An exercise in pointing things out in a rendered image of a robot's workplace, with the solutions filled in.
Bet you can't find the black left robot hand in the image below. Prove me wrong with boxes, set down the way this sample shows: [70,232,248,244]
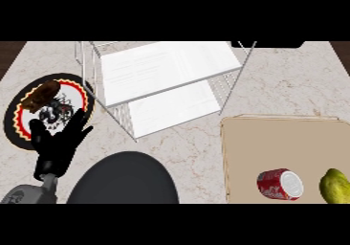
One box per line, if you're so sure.
[28,108,94,182]

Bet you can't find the beige wooden tray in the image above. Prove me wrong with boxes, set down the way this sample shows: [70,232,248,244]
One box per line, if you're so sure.
[218,114,350,205]

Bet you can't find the red soda can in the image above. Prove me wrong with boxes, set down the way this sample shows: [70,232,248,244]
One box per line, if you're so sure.
[255,167,304,201]

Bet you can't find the black patterned round plate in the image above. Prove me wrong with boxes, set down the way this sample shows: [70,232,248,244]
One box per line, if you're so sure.
[3,73,96,151]

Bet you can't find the brown bread piece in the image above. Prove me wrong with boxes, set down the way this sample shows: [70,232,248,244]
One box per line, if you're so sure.
[19,79,62,114]

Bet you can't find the dark grey round pan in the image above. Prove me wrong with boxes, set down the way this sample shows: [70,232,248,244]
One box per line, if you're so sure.
[65,150,180,205]

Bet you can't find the green pear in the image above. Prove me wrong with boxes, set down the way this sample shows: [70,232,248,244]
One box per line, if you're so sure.
[319,167,350,205]

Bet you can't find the white tiered wire shelf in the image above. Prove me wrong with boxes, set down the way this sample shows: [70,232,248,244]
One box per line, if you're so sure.
[73,40,258,144]

